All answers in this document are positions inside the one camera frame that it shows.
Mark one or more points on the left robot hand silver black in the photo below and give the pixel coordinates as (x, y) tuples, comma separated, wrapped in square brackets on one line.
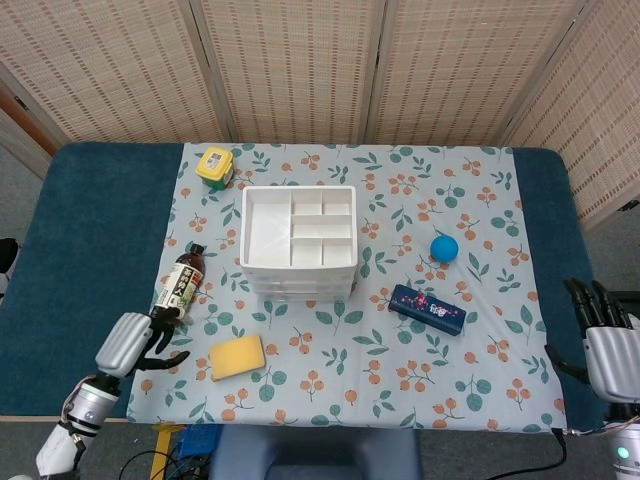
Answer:
[(125, 345)]

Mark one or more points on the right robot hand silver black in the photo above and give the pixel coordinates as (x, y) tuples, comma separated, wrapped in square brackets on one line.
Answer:
[(615, 360)]

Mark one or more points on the white plastic drawer organizer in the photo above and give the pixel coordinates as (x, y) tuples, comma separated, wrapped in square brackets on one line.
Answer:
[(270, 230)]

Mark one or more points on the clear plastic drawer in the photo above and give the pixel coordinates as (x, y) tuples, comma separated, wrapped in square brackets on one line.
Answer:
[(300, 295), (300, 283), (300, 272)]

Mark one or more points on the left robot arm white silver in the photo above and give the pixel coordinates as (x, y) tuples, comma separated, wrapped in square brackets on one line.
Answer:
[(85, 405)]

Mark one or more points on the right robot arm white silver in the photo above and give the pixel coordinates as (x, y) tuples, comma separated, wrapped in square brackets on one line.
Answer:
[(625, 445)]

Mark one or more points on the dark blue pencil case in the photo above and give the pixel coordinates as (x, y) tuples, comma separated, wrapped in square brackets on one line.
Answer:
[(427, 310)]

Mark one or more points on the brown tea bottle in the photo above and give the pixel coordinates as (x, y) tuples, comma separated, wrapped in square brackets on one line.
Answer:
[(180, 285)]

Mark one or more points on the teal table cover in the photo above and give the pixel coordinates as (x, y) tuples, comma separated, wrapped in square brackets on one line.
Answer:
[(90, 250)]

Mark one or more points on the yellow table leg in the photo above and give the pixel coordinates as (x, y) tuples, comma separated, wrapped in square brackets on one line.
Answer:
[(166, 450)]

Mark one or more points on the yellow sponge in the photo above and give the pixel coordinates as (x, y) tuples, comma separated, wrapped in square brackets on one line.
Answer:
[(237, 357)]

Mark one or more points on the blue plastic crate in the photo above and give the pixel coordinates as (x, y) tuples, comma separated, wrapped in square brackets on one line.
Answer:
[(200, 440)]

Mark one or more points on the black white device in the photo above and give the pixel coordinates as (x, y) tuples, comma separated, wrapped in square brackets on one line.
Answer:
[(6, 255)]

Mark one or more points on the green container yellow lid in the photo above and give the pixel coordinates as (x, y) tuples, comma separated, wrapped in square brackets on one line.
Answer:
[(215, 165)]

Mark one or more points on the blue ball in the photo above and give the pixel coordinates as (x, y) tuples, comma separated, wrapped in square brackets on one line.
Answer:
[(444, 249)]

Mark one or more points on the blue grey chair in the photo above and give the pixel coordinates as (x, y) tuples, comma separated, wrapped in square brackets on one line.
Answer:
[(310, 450)]

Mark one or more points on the floral printed tablecloth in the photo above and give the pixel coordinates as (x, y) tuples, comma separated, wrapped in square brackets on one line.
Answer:
[(350, 390)]

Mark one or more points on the brown wooden board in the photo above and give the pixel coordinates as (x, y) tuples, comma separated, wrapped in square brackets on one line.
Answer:
[(25, 125)]

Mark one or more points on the woven bamboo folding screen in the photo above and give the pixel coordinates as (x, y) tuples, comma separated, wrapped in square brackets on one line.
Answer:
[(300, 65)]

